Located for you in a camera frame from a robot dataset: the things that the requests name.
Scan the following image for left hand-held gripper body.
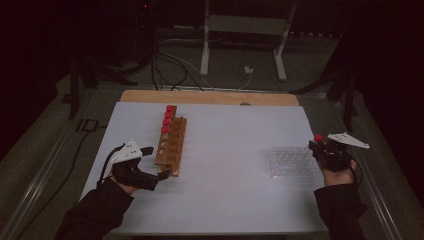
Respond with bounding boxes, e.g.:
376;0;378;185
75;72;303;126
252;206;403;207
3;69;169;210
111;139;160;192

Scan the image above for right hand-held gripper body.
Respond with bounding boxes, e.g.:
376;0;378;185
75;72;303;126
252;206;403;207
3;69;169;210
319;132;370;173

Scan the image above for clear plastic tube rack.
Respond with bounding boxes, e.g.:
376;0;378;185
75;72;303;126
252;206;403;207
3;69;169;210
265;145;320;179

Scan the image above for wooden test tube rack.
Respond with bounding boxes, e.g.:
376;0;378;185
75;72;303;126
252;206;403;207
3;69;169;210
153;104;188;178

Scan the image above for person's left hand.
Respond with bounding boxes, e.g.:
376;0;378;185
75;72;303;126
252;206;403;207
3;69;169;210
111;176;138;195

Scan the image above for person's right hand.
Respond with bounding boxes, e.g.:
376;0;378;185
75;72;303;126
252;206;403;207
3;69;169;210
321;159;358;187

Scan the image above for black stand legs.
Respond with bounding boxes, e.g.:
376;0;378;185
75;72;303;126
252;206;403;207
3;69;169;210
61;56;138;121
289;33;360;133

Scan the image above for white table mat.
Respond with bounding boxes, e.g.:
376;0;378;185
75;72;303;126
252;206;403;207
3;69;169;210
79;101;329;236

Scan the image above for white metal stand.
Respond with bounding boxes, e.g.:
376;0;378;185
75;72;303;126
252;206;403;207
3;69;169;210
199;0;298;83

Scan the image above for right hand-held gripper cable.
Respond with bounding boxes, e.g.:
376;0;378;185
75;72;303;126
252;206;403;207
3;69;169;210
348;159;364;188

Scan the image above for hand-held gripper cable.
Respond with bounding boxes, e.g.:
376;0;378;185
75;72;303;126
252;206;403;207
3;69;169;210
348;159;364;188
97;143;126;188

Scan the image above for left hand-held gripper cable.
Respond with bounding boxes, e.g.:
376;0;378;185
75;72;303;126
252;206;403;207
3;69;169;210
97;143;126;188

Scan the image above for black floor cable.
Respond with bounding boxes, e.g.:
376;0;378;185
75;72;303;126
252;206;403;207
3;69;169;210
16;123;108;240

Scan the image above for black strap loop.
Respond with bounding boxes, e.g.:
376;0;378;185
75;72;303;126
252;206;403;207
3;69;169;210
75;118;101;133

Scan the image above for black cable bundle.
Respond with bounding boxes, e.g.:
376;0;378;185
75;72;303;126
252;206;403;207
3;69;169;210
133;0;205;93

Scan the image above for white plug with cable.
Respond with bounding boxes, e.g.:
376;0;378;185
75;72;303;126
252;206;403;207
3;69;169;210
238;65;255;90

